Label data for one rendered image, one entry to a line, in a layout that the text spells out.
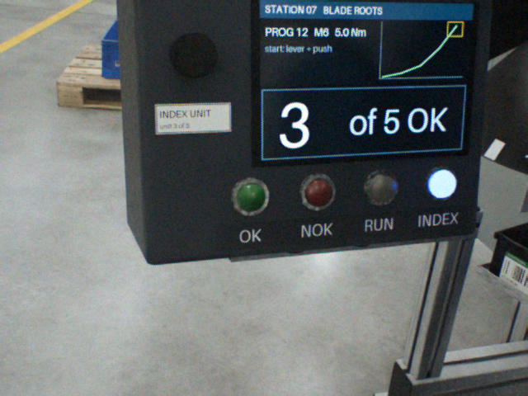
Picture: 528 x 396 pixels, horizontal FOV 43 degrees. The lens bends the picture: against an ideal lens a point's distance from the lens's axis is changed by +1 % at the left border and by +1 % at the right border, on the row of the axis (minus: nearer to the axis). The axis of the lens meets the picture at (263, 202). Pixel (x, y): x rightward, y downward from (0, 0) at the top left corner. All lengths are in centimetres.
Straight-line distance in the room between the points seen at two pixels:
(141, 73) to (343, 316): 188
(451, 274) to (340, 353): 146
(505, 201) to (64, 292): 160
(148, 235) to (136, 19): 14
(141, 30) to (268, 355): 169
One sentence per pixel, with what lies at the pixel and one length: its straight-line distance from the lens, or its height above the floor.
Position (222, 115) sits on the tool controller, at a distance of 45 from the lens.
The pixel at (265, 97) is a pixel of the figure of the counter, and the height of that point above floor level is 118.
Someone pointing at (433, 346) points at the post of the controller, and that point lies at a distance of 72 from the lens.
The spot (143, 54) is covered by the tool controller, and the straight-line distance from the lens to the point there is 44.
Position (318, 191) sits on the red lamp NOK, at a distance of 47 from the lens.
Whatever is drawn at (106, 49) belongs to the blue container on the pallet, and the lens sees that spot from 390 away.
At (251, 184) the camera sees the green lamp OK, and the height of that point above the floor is 113.
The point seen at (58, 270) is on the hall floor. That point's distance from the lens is 244.
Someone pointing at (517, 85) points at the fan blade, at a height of 103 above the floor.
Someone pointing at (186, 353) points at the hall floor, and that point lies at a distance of 206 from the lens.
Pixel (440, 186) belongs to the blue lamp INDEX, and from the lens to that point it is 52.
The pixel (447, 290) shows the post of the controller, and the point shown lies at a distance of 68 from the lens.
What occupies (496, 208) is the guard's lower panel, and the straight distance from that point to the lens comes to 269.
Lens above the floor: 132
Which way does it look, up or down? 27 degrees down
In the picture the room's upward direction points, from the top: 5 degrees clockwise
